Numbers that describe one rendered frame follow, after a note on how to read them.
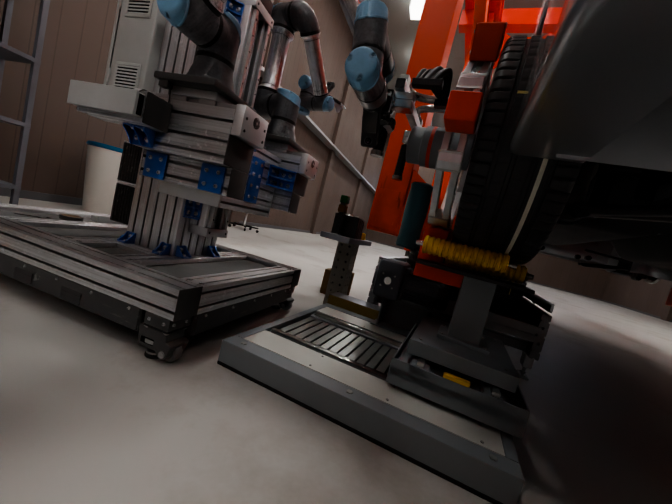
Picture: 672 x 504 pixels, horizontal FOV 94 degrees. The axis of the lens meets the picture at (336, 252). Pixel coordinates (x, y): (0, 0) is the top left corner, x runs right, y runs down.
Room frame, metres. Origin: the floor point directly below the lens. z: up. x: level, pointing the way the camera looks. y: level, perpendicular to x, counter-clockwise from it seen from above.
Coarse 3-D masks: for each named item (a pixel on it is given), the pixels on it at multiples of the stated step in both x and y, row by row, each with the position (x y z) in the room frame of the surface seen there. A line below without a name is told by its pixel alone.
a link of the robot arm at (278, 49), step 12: (276, 12) 1.54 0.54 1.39; (288, 12) 1.51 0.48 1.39; (276, 24) 1.54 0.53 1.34; (288, 24) 1.54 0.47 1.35; (276, 36) 1.55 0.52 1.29; (288, 36) 1.57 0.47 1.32; (276, 48) 1.55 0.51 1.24; (276, 60) 1.55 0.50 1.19; (264, 72) 1.57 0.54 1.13; (276, 72) 1.56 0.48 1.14; (264, 84) 1.54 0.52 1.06; (276, 84) 1.57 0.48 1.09; (264, 96) 1.53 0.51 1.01; (264, 108) 1.53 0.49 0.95
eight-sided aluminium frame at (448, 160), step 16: (480, 64) 1.00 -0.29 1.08; (464, 80) 0.87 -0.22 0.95; (480, 80) 0.85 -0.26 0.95; (448, 144) 0.87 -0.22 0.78; (464, 144) 0.85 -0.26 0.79; (448, 160) 0.86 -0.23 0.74; (464, 176) 1.32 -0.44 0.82; (432, 192) 0.94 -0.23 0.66; (448, 192) 0.92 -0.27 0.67; (432, 208) 0.98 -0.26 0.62; (448, 208) 0.95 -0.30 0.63; (432, 224) 1.04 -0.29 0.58; (448, 224) 1.00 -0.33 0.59
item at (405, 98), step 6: (390, 96) 1.02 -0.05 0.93; (396, 96) 1.01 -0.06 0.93; (402, 96) 1.00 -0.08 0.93; (408, 96) 1.00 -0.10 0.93; (414, 96) 1.01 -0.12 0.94; (396, 102) 1.01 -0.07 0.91; (402, 102) 1.00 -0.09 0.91; (408, 102) 0.99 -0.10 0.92; (414, 102) 1.02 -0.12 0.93; (396, 108) 1.02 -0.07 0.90; (402, 108) 1.01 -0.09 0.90; (408, 108) 1.00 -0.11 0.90
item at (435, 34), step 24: (432, 0) 1.64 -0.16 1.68; (456, 0) 1.60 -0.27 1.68; (432, 24) 1.63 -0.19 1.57; (456, 24) 1.72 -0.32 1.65; (432, 48) 1.62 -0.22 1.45; (408, 72) 1.65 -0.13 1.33; (384, 168) 1.65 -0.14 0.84; (408, 168) 1.61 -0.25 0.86; (384, 192) 1.64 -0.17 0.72; (384, 216) 1.62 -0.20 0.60
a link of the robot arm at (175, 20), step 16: (160, 0) 0.86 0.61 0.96; (176, 0) 0.84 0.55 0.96; (192, 0) 0.86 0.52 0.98; (208, 0) 0.87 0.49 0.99; (224, 0) 0.90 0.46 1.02; (176, 16) 0.86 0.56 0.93; (192, 16) 0.88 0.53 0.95; (208, 16) 0.90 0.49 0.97; (192, 32) 0.92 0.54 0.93; (208, 32) 0.94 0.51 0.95
